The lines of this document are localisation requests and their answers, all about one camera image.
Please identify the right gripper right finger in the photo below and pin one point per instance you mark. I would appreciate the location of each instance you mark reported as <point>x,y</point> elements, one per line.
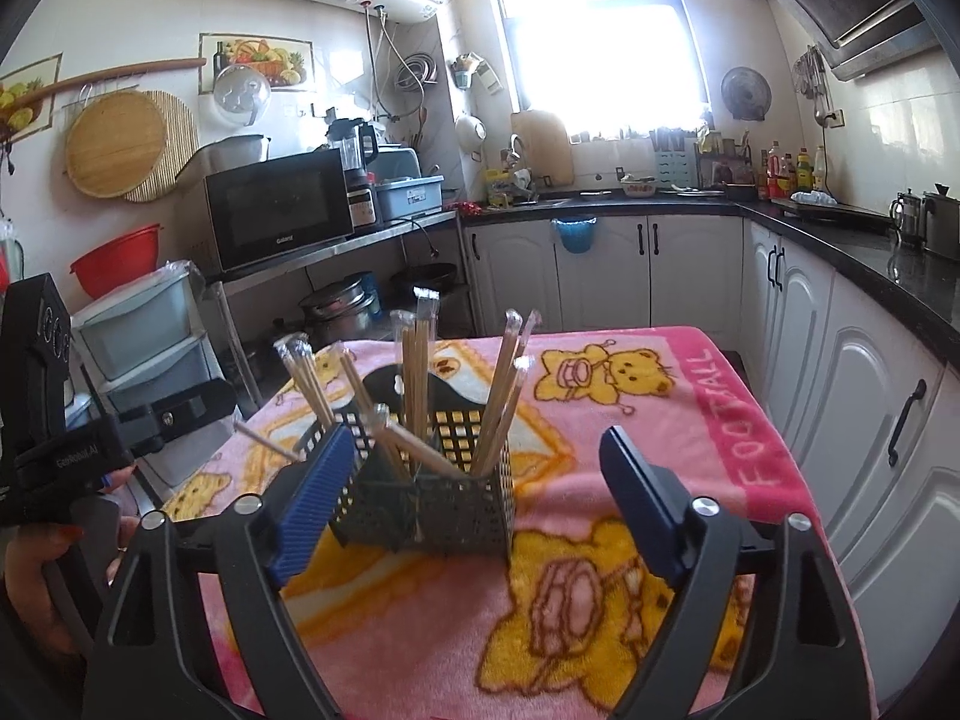
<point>801,654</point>

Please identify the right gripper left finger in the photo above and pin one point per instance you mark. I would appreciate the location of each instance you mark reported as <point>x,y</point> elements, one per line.
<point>154,656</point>

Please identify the white kitchen base cabinets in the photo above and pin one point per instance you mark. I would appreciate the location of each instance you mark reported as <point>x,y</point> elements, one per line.
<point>850,344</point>

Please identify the grey plastic drawer unit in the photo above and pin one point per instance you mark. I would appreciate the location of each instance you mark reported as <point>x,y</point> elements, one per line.
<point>145,341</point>

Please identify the red plastic basin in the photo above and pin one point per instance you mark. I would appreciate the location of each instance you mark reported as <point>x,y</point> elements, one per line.
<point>120,261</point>

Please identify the pink bear-print blanket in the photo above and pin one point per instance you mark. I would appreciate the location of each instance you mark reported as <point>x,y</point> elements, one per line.
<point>557,627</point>

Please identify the stainless steel pots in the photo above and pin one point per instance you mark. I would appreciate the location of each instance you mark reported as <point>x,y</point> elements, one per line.
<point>343,310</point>

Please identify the black microwave oven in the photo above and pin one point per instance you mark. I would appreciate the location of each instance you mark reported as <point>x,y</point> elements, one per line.
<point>263,210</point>

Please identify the round wooden cutting board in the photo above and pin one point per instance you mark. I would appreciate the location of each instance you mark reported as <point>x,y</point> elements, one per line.
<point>130,145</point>

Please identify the black plastic utensil basket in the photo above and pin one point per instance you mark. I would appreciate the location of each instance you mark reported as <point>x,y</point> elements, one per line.
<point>373,481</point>

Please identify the black blender jug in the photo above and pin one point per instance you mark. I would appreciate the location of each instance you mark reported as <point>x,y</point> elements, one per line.
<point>356,141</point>

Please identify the grey dish tub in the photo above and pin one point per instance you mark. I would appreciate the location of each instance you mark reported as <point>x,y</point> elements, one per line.
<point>405,198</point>

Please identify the metal kettle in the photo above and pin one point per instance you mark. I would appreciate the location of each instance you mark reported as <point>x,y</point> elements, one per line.
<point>928,223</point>

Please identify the blue hanging bin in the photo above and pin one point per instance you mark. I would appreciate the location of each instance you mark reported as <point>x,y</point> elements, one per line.
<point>576,235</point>

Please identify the condiment bottles group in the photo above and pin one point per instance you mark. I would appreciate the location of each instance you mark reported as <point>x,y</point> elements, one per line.
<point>783,173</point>

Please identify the black range hood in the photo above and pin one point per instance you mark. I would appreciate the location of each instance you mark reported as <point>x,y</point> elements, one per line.
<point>847,0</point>

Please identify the fruit picture on wall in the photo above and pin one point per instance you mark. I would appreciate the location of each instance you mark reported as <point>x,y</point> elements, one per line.
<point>286,64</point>

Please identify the wall ventilation fan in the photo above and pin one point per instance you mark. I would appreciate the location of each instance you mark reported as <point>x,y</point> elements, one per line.
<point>746,94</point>

